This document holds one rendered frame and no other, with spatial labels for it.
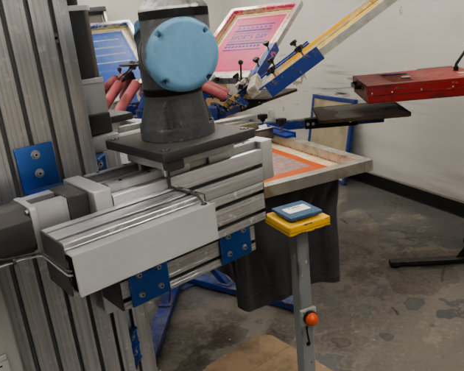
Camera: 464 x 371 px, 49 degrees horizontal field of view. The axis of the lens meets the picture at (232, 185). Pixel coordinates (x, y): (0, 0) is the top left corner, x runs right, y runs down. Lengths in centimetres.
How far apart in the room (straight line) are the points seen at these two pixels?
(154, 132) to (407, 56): 319
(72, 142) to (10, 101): 14
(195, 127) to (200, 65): 18
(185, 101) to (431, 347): 185
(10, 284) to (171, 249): 38
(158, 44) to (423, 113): 328
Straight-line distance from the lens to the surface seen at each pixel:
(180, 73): 83
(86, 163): 109
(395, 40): 411
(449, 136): 384
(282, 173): 175
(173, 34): 82
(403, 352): 248
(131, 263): 82
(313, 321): 147
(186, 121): 97
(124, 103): 259
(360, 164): 170
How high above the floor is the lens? 147
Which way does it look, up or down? 18 degrees down
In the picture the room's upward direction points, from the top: 6 degrees counter-clockwise
